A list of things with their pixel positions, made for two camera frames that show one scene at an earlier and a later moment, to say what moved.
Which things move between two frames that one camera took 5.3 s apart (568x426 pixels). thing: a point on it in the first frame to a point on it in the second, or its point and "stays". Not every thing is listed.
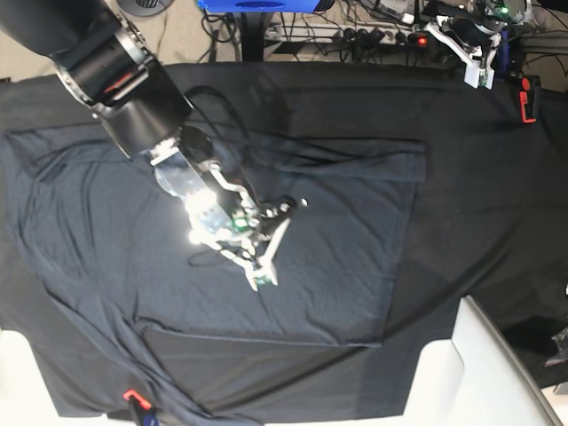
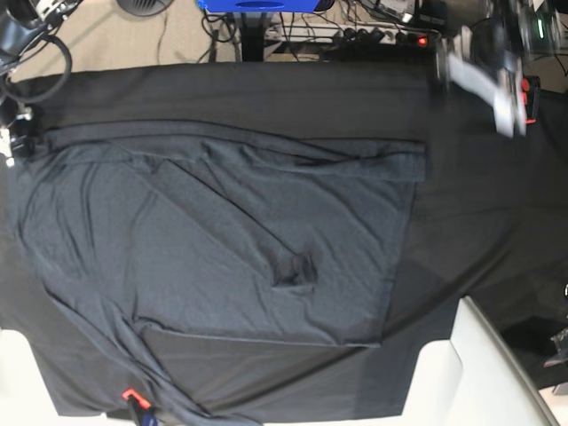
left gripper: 237,218 to 25,121
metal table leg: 252,34 stays
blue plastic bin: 270,6 stays
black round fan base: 144,8 stays
